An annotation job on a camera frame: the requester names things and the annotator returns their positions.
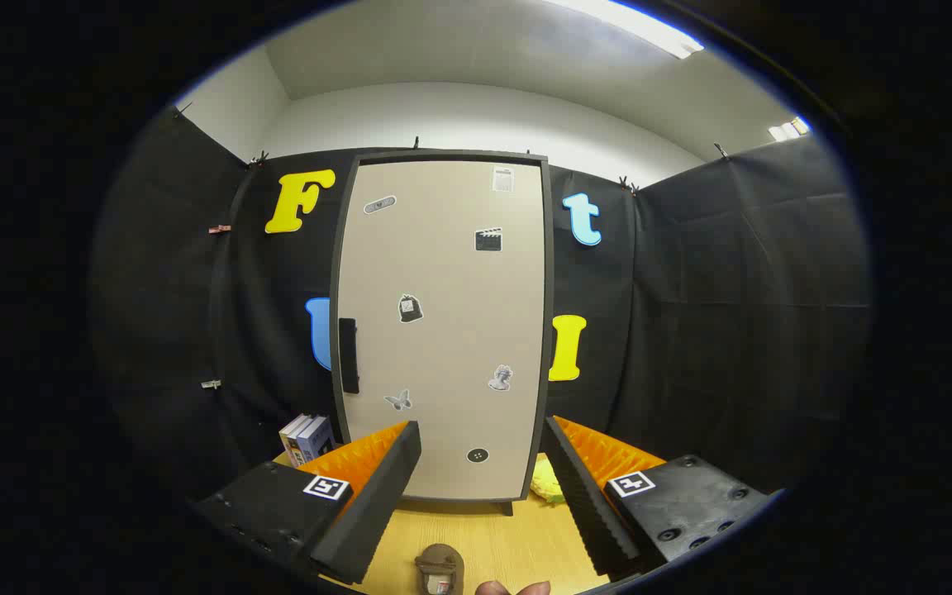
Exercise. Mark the brown fluffy shoe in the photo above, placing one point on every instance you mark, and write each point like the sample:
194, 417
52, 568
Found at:
439, 566

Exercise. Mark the yellow plush toy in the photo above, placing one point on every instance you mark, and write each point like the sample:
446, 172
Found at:
544, 487

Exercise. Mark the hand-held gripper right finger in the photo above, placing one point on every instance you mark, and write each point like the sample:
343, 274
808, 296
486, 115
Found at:
587, 504

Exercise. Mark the dark grey shoe cabinet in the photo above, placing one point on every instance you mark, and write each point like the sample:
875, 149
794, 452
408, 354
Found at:
549, 330

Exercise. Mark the black backdrop cloth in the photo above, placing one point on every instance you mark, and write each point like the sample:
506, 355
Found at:
691, 330

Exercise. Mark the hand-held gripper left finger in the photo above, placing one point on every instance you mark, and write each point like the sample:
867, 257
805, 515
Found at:
377, 504

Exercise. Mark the purple book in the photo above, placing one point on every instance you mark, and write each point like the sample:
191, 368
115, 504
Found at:
316, 438

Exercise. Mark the ceiling light panel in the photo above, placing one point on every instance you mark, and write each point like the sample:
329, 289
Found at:
788, 129
633, 21

